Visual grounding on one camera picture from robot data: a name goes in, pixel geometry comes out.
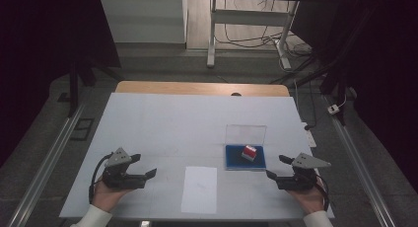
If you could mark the black metal stand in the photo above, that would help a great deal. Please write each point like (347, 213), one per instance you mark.
(73, 89)

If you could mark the large white table cover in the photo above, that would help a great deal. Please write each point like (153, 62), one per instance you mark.
(164, 128)

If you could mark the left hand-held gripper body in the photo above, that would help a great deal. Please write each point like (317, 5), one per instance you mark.
(122, 174)

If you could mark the black curtain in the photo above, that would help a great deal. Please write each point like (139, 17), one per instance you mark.
(381, 72)
(49, 39)

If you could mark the white power strip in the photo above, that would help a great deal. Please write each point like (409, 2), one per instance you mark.
(310, 136)

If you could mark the person's right hand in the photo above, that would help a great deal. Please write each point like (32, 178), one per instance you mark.
(309, 198)

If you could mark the white power adapter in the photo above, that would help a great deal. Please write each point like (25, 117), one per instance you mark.
(333, 109)

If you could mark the aluminium rail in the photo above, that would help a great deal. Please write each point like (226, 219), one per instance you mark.
(49, 161)
(358, 161)

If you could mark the red and white stamp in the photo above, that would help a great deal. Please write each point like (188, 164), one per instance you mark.
(249, 152)

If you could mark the wooden table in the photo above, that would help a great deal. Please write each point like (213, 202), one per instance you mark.
(197, 88)

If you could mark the person's left hand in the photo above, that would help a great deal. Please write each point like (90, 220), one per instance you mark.
(106, 196)

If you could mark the blue ink pad clear lid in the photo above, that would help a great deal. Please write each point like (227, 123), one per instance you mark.
(245, 158)

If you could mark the white desk frame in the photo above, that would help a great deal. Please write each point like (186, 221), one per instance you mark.
(246, 17)

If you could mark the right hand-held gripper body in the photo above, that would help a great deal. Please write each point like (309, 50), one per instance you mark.
(299, 176)

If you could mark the small white paper sheet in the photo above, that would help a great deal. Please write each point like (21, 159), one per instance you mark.
(199, 190)

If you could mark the white cabinet panel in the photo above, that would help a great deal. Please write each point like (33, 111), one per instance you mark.
(144, 18)

